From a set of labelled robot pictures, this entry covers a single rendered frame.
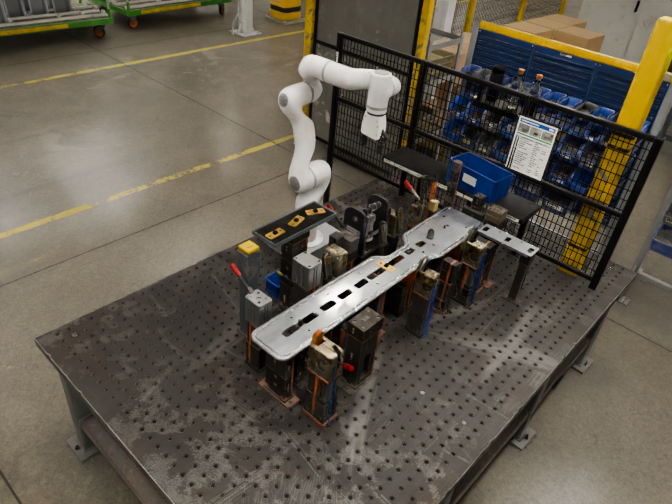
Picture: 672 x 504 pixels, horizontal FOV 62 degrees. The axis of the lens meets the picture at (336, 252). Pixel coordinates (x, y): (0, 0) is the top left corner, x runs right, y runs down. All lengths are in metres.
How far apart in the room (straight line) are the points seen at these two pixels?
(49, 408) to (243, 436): 1.42
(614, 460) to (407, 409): 1.45
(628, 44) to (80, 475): 8.11
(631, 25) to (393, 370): 7.21
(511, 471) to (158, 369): 1.80
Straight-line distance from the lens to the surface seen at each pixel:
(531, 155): 3.09
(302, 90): 2.59
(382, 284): 2.36
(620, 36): 9.02
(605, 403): 3.70
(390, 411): 2.29
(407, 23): 4.62
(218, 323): 2.58
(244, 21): 9.26
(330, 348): 1.97
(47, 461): 3.14
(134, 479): 2.70
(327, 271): 2.34
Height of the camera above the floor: 2.46
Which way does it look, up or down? 36 degrees down
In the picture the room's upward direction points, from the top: 6 degrees clockwise
